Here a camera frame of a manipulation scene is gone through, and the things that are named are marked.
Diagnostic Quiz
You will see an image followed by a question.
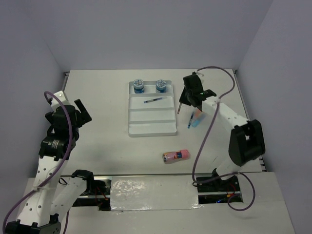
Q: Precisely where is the teal pen refill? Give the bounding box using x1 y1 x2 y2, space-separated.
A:
187 111 195 129

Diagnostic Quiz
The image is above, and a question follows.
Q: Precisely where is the orange pink highlighter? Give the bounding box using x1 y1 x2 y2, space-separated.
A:
194 110 202 118

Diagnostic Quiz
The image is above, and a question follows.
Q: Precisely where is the blue pen refill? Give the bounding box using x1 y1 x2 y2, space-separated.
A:
143 97 166 103

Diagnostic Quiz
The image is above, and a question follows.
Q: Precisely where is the blue highlighter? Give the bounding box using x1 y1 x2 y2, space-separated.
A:
191 113 205 128

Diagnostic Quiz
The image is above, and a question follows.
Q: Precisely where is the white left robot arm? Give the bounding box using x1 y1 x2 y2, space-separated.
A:
2 99 96 234

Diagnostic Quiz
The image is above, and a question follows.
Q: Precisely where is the pink capsule pencil case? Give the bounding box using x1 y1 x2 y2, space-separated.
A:
162 150 190 164

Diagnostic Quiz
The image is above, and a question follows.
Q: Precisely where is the white compartment tray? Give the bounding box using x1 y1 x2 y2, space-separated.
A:
128 80 177 137

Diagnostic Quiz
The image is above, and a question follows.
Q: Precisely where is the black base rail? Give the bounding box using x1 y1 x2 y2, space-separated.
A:
74 175 243 212

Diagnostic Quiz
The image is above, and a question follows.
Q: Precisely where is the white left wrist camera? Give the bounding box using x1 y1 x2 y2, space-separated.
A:
51 91 70 111

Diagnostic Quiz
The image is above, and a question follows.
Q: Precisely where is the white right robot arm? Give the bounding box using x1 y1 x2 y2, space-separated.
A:
179 72 266 191

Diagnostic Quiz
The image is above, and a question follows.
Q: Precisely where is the blue paint jar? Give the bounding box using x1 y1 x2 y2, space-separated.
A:
156 79 167 93
133 79 144 94

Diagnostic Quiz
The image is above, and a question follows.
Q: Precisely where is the silver foil plate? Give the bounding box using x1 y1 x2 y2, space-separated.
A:
110 175 200 211

